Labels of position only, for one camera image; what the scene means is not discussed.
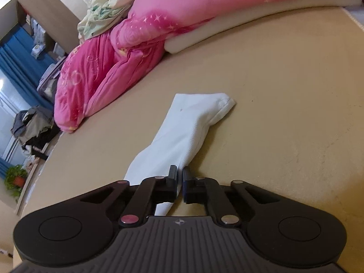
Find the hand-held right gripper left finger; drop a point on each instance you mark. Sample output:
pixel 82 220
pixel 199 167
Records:
pixel 172 182

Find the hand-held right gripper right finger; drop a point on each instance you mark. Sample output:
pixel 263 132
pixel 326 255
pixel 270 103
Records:
pixel 185 188

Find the white garment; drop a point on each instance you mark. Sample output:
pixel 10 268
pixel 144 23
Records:
pixel 184 125

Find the pile of dark clothes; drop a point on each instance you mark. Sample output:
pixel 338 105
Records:
pixel 31 122

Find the green potted plant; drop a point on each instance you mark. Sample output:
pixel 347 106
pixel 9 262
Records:
pixel 17 180

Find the clear plastic storage box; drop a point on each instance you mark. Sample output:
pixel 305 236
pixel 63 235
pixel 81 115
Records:
pixel 48 86

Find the blue curtain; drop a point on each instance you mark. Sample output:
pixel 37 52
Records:
pixel 17 52
pixel 2 165

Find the window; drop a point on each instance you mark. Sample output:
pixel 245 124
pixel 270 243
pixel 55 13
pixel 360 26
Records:
pixel 5 113

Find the pink quilt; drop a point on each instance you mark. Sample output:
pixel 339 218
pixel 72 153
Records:
pixel 199 0

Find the floral blanket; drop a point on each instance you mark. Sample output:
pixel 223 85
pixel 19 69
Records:
pixel 108 8

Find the stack of white boxes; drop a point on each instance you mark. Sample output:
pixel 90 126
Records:
pixel 37 48

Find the wooden shelf unit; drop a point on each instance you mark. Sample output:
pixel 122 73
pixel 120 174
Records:
pixel 57 11

